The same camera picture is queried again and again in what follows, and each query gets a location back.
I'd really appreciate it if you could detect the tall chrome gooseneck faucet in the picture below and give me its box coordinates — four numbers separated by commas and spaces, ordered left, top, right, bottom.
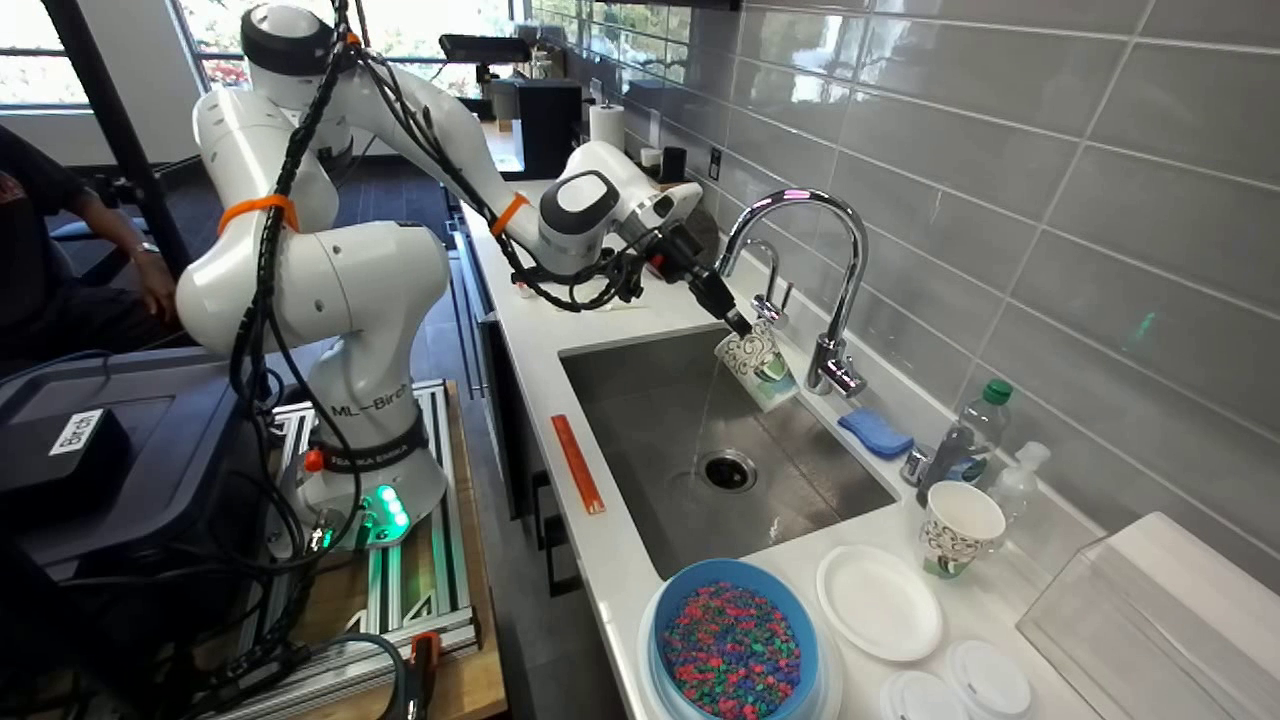
714, 183, 871, 402

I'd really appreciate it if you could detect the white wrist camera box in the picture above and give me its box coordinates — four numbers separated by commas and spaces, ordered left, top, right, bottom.
644, 182, 709, 239

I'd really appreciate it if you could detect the white round plate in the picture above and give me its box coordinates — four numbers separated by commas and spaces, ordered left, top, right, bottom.
811, 541, 946, 668

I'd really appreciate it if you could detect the dark plastic storage bin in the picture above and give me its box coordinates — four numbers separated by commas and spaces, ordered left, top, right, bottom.
0, 341, 274, 578

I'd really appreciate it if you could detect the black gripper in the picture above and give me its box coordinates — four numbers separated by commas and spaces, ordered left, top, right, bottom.
648, 217, 759, 341

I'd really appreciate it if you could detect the small chrome faucet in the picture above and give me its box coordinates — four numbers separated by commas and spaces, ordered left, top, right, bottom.
748, 237, 794, 338

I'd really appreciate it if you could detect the white paper towel roll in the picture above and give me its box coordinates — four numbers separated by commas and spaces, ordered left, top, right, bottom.
585, 100, 626, 152

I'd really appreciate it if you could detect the white mug on counter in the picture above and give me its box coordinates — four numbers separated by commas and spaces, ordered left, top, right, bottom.
919, 476, 1013, 581

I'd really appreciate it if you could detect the clear plastic box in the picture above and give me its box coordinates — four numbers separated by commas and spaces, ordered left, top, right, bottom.
1016, 510, 1280, 720

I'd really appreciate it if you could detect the seated person in dark clothes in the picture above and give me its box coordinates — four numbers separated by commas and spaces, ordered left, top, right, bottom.
0, 120, 185, 369

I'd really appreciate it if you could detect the black floor cable bundle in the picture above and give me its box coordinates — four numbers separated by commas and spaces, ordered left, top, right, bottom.
156, 516, 416, 720

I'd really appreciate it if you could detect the window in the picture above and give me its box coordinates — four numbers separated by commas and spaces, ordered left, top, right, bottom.
0, 0, 534, 112

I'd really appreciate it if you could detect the blue sponge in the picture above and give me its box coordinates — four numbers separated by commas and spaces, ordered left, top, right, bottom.
836, 406, 919, 464

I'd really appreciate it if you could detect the person's hand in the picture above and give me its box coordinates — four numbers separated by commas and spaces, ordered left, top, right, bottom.
127, 247, 185, 326

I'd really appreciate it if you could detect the green-capped soap bottle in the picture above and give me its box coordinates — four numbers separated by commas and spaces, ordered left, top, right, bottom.
914, 378, 1016, 492

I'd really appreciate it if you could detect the clear white-capped bottle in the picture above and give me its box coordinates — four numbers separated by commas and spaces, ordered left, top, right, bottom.
993, 437, 1061, 532

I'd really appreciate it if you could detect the white paper cup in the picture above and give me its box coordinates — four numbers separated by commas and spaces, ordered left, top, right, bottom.
709, 326, 804, 413

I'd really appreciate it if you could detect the stainless steel sink basin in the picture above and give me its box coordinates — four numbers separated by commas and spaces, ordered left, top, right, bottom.
557, 326, 901, 581

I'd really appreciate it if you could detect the blue bowl of colourful beads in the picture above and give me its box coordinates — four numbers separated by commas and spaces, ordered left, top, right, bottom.
638, 557, 836, 720

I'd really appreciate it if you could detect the black box with white label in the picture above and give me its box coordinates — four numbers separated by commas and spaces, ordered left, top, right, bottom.
0, 406, 134, 532

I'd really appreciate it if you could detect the black coffee machine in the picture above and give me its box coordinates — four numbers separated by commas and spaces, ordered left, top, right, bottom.
436, 31, 589, 183

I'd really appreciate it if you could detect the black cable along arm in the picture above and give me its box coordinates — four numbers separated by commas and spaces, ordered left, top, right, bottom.
216, 0, 671, 406

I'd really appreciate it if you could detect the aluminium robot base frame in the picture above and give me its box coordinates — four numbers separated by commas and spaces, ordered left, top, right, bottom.
271, 378, 482, 673

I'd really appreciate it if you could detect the orange tape strip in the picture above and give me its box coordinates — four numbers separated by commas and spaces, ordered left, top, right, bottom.
548, 413, 607, 520

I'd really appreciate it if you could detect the wooden base board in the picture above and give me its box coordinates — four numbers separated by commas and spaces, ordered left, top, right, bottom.
395, 379, 512, 720

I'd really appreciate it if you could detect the black sink drain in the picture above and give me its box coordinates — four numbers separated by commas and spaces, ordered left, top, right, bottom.
700, 451, 759, 492

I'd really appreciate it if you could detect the white round lid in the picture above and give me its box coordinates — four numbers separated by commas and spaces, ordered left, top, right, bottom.
877, 668, 971, 720
943, 636, 1036, 720

